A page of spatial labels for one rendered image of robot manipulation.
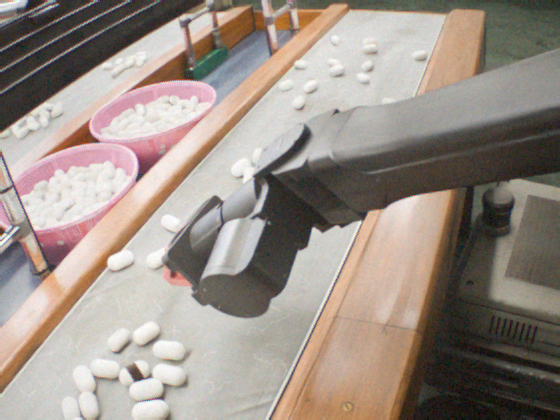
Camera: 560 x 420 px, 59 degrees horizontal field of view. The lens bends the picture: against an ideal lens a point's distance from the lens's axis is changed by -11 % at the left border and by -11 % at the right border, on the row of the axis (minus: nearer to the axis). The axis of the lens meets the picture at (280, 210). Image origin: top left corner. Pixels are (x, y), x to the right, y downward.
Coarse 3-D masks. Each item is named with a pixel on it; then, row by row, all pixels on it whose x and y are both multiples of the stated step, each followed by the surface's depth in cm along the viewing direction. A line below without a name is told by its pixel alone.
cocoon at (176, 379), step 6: (156, 366) 53; (162, 366) 53; (168, 366) 53; (174, 366) 54; (156, 372) 53; (162, 372) 53; (168, 372) 53; (174, 372) 53; (180, 372) 53; (156, 378) 53; (162, 378) 53; (168, 378) 52; (174, 378) 52; (180, 378) 53; (174, 384) 53; (180, 384) 53
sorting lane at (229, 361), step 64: (320, 64) 122; (384, 64) 118; (256, 128) 99; (192, 192) 84; (320, 256) 68; (64, 320) 63; (128, 320) 62; (192, 320) 61; (256, 320) 60; (64, 384) 55; (192, 384) 54; (256, 384) 53
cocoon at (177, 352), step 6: (162, 342) 56; (168, 342) 56; (174, 342) 56; (156, 348) 56; (162, 348) 56; (168, 348) 56; (174, 348) 55; (180, 348) 56; (156, 354) 56; (162, 354) 56; (168, 354) 55; (174, 354) 55; (180, 354) 56
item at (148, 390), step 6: (132, 384) 52; (138, 384) 52; (144, 384) 52; (150, 384) 52; (156, 384) 52; (162, 384) 52; (132, 390) 51; (138, 390) 51; (144, 390) 51; (150, 390) 51; (156, 390) 51; (162, 390) 52; (132, 396) 51; (138, 396) 51; (144, 396) 51; (150, 396) 51; (156, 396) 52
